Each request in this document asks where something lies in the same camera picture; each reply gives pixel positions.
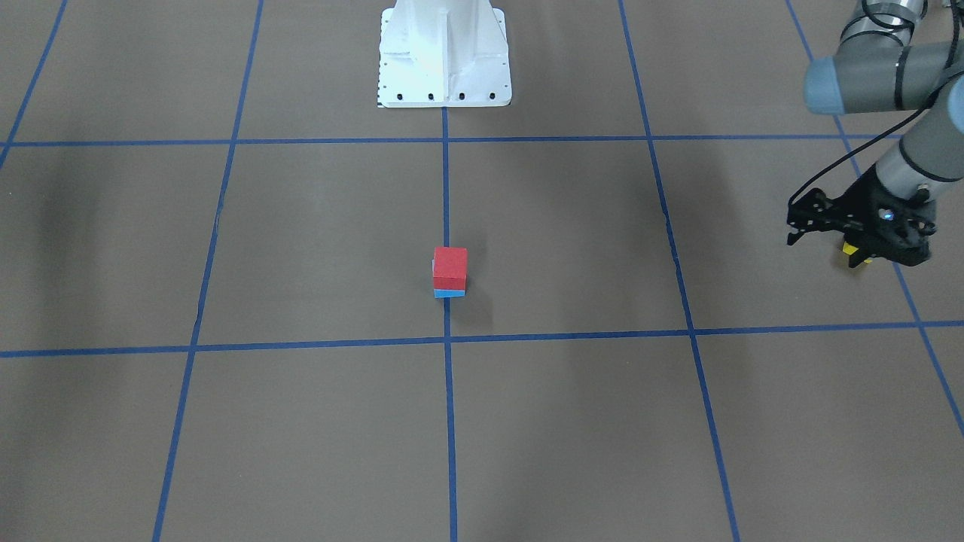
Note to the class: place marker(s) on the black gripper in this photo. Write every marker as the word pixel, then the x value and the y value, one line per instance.
pixel 859 204

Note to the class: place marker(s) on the yellow cube block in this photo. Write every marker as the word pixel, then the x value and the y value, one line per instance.
pixel 853 252

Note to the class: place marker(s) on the red cube block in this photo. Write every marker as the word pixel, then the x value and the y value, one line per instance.
pixel 450 269

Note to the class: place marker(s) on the blue cube block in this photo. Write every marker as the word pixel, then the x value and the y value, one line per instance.
pixel 447 293

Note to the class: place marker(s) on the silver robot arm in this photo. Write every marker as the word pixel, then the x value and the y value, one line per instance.
pixel 877 69

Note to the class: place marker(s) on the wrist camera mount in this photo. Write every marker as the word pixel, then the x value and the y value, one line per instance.
pixel 896 229

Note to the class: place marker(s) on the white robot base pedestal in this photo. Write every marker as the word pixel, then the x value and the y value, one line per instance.
pixel 444 54

